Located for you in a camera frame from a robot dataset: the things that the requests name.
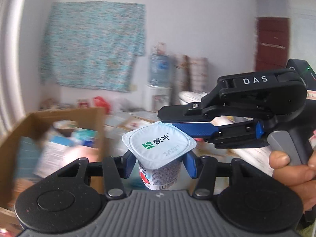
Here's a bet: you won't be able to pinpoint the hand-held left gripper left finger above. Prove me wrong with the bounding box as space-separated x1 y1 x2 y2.
58 150 136 200

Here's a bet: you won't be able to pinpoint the white yogurt cup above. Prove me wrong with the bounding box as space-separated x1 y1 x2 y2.
122 121 197 191

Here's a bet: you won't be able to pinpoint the person's right hand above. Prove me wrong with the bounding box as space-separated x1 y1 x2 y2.
269 150 316 211

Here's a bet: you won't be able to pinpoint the brown cardboard box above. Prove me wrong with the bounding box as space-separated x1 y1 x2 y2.
0 107 106 211

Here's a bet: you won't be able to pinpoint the white water dispenser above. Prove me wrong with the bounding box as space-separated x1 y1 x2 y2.
146 84 173 111

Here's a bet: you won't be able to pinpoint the dark red door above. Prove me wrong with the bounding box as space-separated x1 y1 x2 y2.
255 17 289 72

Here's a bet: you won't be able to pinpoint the clear water bottle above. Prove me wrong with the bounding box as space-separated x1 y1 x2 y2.
148 53 173 88

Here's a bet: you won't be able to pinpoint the teal floral cloth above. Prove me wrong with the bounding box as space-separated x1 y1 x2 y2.
39 2 146 93

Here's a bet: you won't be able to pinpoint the leaning patterned boards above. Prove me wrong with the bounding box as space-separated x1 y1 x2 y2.
173 54 209 94

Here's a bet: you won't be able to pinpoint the blue cardboard packet white label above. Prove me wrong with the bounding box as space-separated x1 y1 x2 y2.
36 138 76 178

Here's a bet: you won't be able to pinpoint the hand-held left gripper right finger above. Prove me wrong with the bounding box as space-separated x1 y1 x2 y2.
186 151 256 200

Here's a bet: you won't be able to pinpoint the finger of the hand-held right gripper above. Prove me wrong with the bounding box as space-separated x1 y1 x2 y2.
210 122 269 149
157 86 272 139

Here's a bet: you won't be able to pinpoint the red plastic bag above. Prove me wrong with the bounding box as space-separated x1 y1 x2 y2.
92 96 110 114

